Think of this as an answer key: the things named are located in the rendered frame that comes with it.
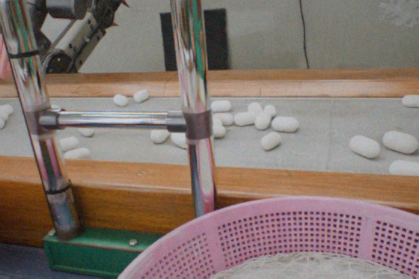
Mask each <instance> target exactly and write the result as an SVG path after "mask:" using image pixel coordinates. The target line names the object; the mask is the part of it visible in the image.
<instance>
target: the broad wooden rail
mask: <svg viewBox="0 0 419 279"><path fill-rule="evenodd" d="M43 75H44V79H45V81H46V86H47V89H48V90H47V92H48V95H49V97H50V98H114V96H116V95H118V94H120V95H122V96H125V97H126V98H134V96H135V93H137V92H139V91H141V90H146V91H147V92H148V93H149V97H148V98H181V96H180V85H179V79H178V72H177V71H155V72H126V73H79V74H43ZM208 75H209V90H210V98H403V97H405V96H407V95H419V67H392V68H322V69H287V70H218V71H208ZM0 98H18V95H17V90H16V85H15V83H14V80H13V75H11V76H8V77H7V78H6V79H2V78H1V77H0Z"/></svg>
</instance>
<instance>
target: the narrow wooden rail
mask: <svg viewBox="0 0 419 279"><path fill-rule="evenodd" d="M64 162H65V165H66V168H67V173H68V178H69V179H70V180H71V182H72V186H71V189H72V193H73V197H74V203H75V206H76V211H77V213H78V217H79V222H80V224H81V225H85V226H92V227H104V228H110V229H117V230H130V231H143V232H150V233H162V234H168V233H170V232H171V231H173V230H175V229H177V228H178V227H181V226H183V225H184V224H186V223H188V222H190V221H193V220H194V219H195V214H194V208H193V202H192V191H191V185H190V179H189V165H178V164H164V163H151V162H124V161H97V160H84V159H64ZM216 170H217V178H218V193H219V209H223V208H226V207H229V206H232V205H236V204H238V203H247V202H250V201H254V200H262V199H266V198H273V197H320V196H321V197H338V198H343V199H349V200H357V201H365V202H369V203H375V204H378V205H381V206H389V207H391V208H395V209H398V210H402V211H407V212H410V213H412V214H414V215H417V216H419V176H408V175H393V174H368V173H354V172H349V173H341V172H327V171H300V170H287V169H273V168H232V167H219V166H216ZM53 227H54V224H53V222H52V217H51V215H50V212H49V208H48V203H47V200H46V196H45V194H44V190H43V184H42V182H41V178H40V175H39V171H38V169H37V163H36V160H35V157H30V156H4V155H0V243H2V244H8V245H18V246H23V247H29V248H42V249H44V247H43V243H42V238H44V236H45V235H46V234H47V233H49V231H50V230H51V229H52V228H53Z"/></svg>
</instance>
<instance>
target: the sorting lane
mask: <svg viewBox="0 0 419 279"><path fill-rule="evenodd" d="M113 99H114V98H49V100H50V103H51V105H57V106H58V107H59V108H64V109H66V110H67V111H153V112H168V111H169V110H170V109H176V108H179V109H183V108H182V102H181V98H148V99H146V100H145V101H142V102H136V101H135V100H134V98H127V99H128V103H127V105H125V106H124V107H121V106H119V105H117V104H116V103H115V102H114V100H113ZM210 99H211V105H212V103H213V102H214V101H229V102H230V103H231V105H232V107H231V109H230V110H229V111H227V112H214V111H213V110H212V117H213V115H214V114H217V113H230V114H232V116H233V122H232V124H231V125H222V126H223V127H224V128H225V135H224V136H223V137H222V138H214V146H215V161H216V166H219V167H232V168H273V169H287V170H300V171H327V172H341V173H349V172H354V173H368V174H390V172H389V167H390V166H391V164H392V163H393V162H395V161H396V160H405V161H409V162H417V163H419V107H406V106H404V105H403V98H210ZM252 102H257V103H259V104H260V106H261V108H262V109H263V110H264V107H266V106H267V105H273V106H274V107H275V117H274V118H273V119H271V121H270V123H269V126H268V127H267V128H266V129H263V130H261V129H258V128H257V127H256V125H255V123H254V124H252V125H244V126H238V125H236V123H235V122H234V118H235V116H236V114H238V113H245V112H248V107H249V105H250V104H251V103H252ZM5 104H8V105H11V106H12V108H13V113H12V115H8V119H7V121H5V122H4V126H3V127H2V128H1V129H0V155H4V156H30V157H34V153H33V150H32V148H31V141H30V138H29V136H28V131H27V129H26V128H27V126H26V124H25V119H24V117H23V114H22V107H21V105H20V102H19V98H0V106H1V105H5ZM276 117H293V118H295V119H297V120H298V122H299V127H298V129H297V130H296V131H295V132H278V131H276V130H275V129H274V128H273V126H272V121H273V120H274V119H275V118H276ZM391 131H395V132H403V133H406V134H408V135H412V136H414V138H416V139H417V141H418V148H417V149H416V150H415V151H414V152H413V153H410V154H405V153H401V152H398V151H396V150H392V149H388V148H387V147H386V146H385V145H384V143H383V141H382V139H383V137H384V135H385V134H386V133H387V132H391ZM151 132H152V130H134V129H94V134H93V135H92V136H89V137H86V136H84V135H83V134H82V133H81V132H79V130H78V128H66V129H64V130H57V133H58V137H59V140H61V139H63V138H68V137H76V138H78V140H79V146H78V147H77V148H76V149H82V148H85V149H89V151H90V154H91V156H90V158H89V160H97V161H124V162H151V163H164V164H178V165H188V164H189V161H188V156H187V149H186V148H182V147H181V146H179V145H177V144H175V143H174V142H173V141H172V140H171V133H170V135H169V136H168V137H167V138H166V139H165V140H164V142H162V143H160V144H157V143H155V142H153V141H152V138H151ZM271 132H277V133H278V134H279V135H280V136H281V143H280V144H278V145H277V146H275V147H274V148H272V149H271V150H264V149H263V148H262V146H261V143H260V141H261V139H262V138H263V137H264V136H266V135H268V134H269V133H271ZM356 135H361V136H364V137H365V138H370V139H372V140H374V141H376V143H378V144H379V146H380V152H379V154H378V155H377V156H376V157H373V158H367V157H366V156H363V155H360V154H358V153H355V152H354V151H353V150H352V149H351V148H350V146H349V142H350V140H351V139H352V138H354V137H355V136H356ZM76 149H74V150H76Z"/></svg>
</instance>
